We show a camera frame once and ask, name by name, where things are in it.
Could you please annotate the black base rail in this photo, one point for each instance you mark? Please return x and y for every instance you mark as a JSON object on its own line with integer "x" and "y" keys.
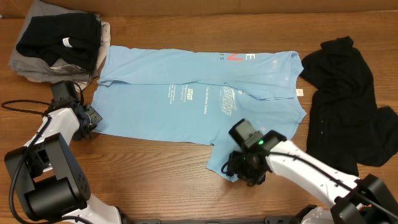
{"x": 285, "y": 219}

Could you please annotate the light blue printed t-shirt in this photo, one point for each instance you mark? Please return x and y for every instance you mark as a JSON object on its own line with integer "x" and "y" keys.
{"x": 183, "y": 96}

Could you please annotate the folded grey garment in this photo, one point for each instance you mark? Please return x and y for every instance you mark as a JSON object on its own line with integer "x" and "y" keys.
{"x": 37, "y": 69}

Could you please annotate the black garment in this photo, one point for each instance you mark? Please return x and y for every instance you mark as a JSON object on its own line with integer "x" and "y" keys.
{"x": 346, "y": 126}

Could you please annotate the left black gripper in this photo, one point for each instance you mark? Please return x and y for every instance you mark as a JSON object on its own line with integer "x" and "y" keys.
{"x": 97, "y": 117}

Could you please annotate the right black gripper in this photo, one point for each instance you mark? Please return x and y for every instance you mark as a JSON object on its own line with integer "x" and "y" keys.
{"x": 236, "y": 167}

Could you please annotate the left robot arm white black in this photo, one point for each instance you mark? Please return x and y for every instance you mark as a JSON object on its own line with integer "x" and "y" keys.
{"x": 48, "y": 185}

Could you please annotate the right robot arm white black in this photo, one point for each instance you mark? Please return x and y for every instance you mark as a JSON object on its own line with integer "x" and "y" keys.
{"x": 349, "y": 199}

